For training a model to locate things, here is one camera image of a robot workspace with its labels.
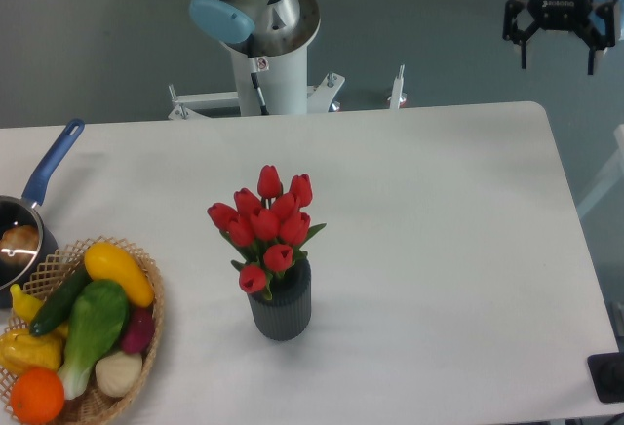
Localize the red tulip bouquet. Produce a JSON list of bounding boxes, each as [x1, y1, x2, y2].
[[207, 165, 326, 302]]

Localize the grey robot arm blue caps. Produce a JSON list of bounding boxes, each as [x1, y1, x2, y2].
[[189, 0, 621, 72]]

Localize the dark grey ribbed vase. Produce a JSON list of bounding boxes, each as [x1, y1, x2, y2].
[[248, 259, 312, 341]]

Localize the black device at edge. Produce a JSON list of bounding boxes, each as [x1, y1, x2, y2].
[[587, 352, 624, 404]]

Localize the yellow squash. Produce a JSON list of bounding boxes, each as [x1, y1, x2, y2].
[[84, 242, 155, 308]]

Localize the purple red radish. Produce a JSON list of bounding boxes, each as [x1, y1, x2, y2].
[[119, 308, 155, 354]]

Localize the green bok choy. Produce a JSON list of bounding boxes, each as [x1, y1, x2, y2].
[[58, 279, 130, 401]]

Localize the white garlic bulb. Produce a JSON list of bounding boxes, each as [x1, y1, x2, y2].
[[95, 351, 142, 398]]

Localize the dark green cucumber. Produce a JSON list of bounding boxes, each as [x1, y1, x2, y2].
[[29, 265, 92, 337]]

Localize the brown bread roll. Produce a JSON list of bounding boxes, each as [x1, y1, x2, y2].
[[1, 225, 40, 268]]

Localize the small yellow banana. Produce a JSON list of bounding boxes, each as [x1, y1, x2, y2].
[[9, 284, 44, 330]]

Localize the yellow bumpy gourd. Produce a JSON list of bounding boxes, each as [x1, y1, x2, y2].
[[1, 328, 63, 376]]

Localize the orange fruit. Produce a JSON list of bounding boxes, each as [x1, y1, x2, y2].
[[9, 367, 65, 424]]

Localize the white frame at right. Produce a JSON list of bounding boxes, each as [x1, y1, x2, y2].
[[576, 124, 623, 220]]

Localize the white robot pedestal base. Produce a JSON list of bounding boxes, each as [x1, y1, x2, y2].
[[167, 39, 408, 121]]

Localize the black cable on pedestal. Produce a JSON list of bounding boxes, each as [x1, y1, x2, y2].
[[246, 42, 270, 116]]

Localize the blue handled saucepan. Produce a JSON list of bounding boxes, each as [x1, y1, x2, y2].
[[1, 119, 85, 309]]

